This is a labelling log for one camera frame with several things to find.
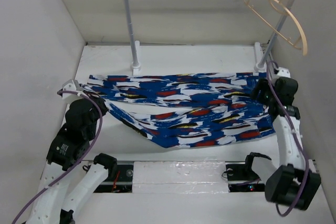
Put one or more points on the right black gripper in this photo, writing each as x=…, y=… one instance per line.
x=262, y=84

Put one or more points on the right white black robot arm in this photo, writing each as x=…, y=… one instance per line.
x=293, y=183

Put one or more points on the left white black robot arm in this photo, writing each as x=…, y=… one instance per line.
x=55, y=204

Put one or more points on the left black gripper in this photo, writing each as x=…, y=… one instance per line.
x=101, y=103

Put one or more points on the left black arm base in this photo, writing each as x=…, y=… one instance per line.
x=121, y=183

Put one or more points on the beige plastic clothes hanger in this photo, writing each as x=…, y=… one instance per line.
x=283, y=8

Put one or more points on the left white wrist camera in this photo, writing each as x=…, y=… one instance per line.
x=72, y=85

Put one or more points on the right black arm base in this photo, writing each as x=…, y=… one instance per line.
x=241, y=180

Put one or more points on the blue white red patterned trousers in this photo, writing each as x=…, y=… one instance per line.
x=186, y=110

